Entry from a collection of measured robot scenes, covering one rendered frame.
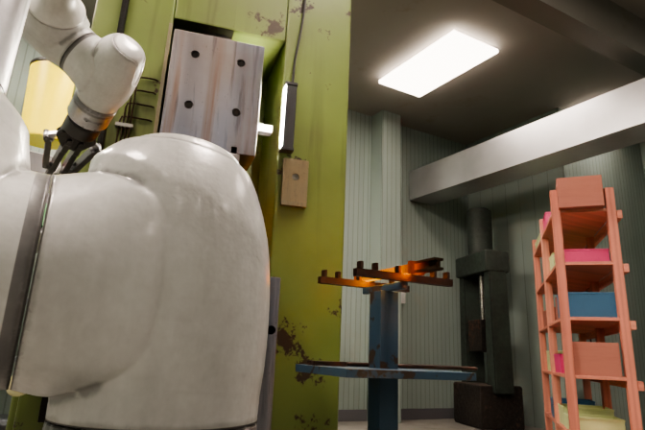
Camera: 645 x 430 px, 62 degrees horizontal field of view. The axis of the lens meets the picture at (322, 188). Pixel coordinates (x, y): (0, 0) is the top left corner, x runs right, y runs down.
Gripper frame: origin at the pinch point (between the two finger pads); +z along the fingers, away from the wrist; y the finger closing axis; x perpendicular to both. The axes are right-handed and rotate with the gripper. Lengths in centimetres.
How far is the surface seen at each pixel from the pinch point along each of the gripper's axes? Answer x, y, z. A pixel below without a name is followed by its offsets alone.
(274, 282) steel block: -19, 62, 3
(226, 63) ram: 50, 47, -21
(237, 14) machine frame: 80, 56, -25
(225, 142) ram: 25, 49, -8
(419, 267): -35, 80, -33
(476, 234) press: 203, 537, 133
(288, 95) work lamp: 48, 73, -20
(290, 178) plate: 21, 76, -5
